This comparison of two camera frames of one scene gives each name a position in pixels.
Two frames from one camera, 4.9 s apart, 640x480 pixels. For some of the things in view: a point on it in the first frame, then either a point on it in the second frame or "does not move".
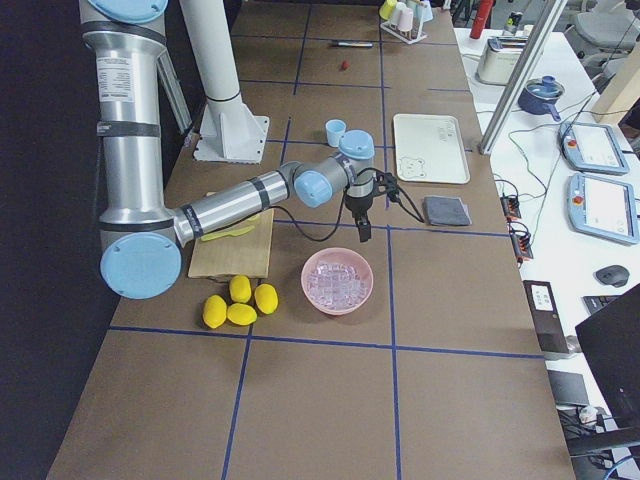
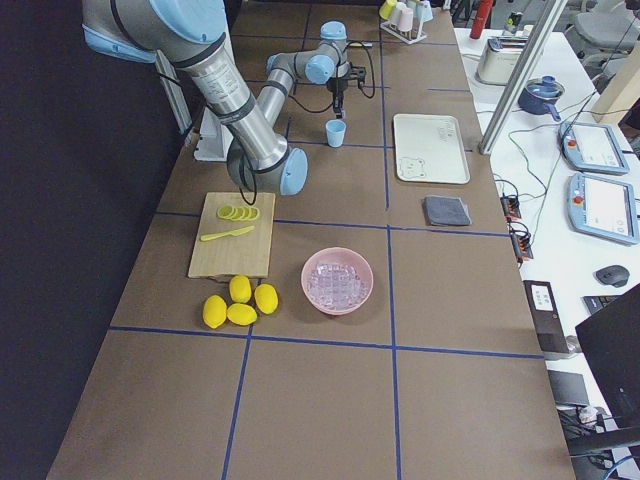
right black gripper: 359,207 to 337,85
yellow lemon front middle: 241,314 does not move
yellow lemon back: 240,288 does not move
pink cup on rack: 406,19 does not move
